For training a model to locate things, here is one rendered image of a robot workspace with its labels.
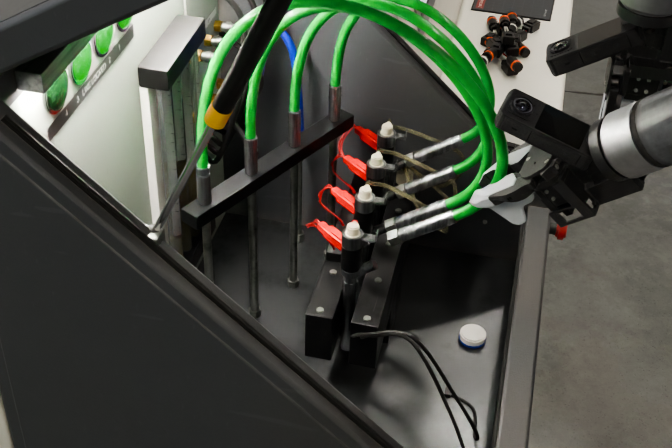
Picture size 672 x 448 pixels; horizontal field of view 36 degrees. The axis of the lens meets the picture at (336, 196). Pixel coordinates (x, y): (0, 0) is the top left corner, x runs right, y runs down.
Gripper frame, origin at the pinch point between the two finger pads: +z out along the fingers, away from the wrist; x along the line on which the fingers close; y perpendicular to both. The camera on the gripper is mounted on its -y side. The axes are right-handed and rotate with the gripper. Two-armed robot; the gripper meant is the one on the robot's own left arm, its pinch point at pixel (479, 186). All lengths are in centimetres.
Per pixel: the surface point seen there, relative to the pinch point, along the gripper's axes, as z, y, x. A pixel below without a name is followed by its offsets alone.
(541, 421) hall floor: 93, 95, 46
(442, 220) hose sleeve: 5.8, 0.7, -3.1
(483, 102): -8.6, -9.0, 1.6
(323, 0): -3.5, -29.6, -0.1
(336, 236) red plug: 20.4, -4.6, -5.5
